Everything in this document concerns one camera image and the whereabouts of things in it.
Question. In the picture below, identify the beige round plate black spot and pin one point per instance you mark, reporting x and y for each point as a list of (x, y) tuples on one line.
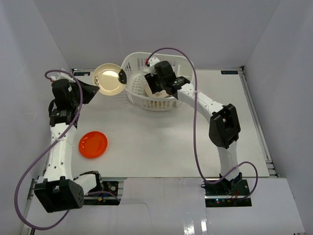
[(110, 78)]

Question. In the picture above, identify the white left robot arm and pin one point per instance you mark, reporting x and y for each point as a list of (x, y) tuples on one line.
[(59, 190)]

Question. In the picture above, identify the orange round plate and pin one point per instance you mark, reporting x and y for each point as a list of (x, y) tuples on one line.
[(93, 144)]

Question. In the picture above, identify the cream square panda plate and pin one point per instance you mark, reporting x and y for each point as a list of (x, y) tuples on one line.
[(161, 94)]

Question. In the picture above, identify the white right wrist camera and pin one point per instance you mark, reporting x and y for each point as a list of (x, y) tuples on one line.
[(150, 67)]

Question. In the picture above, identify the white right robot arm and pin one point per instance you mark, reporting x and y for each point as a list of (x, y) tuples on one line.
[(224, 127)]

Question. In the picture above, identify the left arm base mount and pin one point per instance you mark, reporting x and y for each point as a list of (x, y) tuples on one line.
[(109, 193)]

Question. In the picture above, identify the white plastic dish bin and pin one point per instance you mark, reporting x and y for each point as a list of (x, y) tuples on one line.
[(135, 69)]

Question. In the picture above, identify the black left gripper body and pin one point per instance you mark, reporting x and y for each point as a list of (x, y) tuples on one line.
[(81, 91)]

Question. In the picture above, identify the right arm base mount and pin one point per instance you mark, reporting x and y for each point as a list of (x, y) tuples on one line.
[(216, 196)]

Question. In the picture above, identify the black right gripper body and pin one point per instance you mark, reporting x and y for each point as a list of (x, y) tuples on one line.
[(162, 82)]

